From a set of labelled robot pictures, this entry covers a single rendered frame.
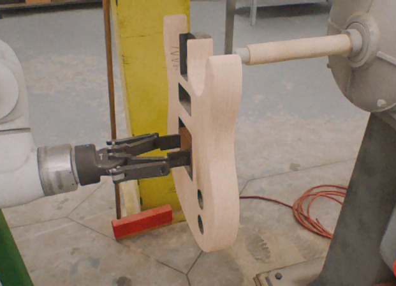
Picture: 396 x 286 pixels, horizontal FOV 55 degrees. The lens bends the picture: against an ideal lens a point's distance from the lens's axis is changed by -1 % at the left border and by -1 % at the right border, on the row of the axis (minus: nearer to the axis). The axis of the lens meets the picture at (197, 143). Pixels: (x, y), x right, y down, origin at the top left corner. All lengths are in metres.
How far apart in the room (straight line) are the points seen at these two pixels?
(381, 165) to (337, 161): 1.56
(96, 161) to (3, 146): 0.15
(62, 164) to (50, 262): 1.32
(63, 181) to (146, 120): 1.01
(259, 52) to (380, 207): 0.56
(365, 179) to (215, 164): 0.53
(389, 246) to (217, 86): 0.42
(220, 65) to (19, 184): 0.39
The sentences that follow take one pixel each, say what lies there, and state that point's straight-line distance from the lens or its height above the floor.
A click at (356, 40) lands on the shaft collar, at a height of 1.26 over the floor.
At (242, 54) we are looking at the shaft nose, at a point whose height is 1.26.
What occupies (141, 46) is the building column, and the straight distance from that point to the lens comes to 1.52.
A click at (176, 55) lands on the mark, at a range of 0.80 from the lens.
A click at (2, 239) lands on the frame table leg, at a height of 0.81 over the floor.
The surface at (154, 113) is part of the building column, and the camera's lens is 1.66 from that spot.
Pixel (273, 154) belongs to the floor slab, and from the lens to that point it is 2.50.
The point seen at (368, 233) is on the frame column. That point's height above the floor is 0.73.
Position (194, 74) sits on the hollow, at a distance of 0.65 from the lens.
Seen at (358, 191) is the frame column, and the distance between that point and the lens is 1.09.
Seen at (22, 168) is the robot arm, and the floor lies 1.09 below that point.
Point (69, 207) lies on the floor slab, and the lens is 2.21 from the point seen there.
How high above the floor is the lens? 1.49
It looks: 36 degrees down
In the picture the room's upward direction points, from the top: straight up
